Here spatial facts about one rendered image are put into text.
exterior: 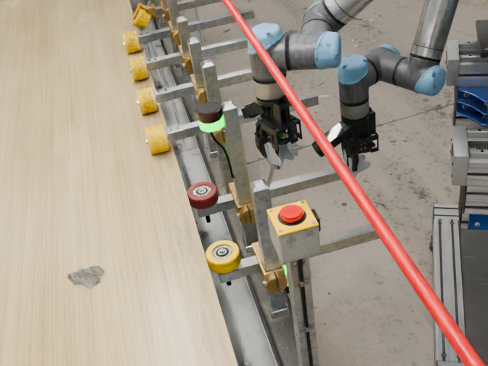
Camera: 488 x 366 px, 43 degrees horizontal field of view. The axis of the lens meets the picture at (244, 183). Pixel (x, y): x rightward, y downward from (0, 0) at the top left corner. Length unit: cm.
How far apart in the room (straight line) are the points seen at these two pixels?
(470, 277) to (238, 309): 97
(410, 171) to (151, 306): 201
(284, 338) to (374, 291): 108
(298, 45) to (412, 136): 216
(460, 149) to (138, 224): 81
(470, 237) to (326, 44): 138
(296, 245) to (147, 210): 68
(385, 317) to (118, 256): 126
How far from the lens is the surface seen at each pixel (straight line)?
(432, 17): 156
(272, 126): 138
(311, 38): 130
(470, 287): 231
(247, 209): 160
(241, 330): 165
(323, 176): 170
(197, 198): 161
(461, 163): 156
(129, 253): 152
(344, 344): 238
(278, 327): 154
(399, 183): 307
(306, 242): 102
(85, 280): 148
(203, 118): 145
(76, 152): 195
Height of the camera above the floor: 189
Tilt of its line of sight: 37 degrees down
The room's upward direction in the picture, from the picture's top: 10 degrees counter-clockwise
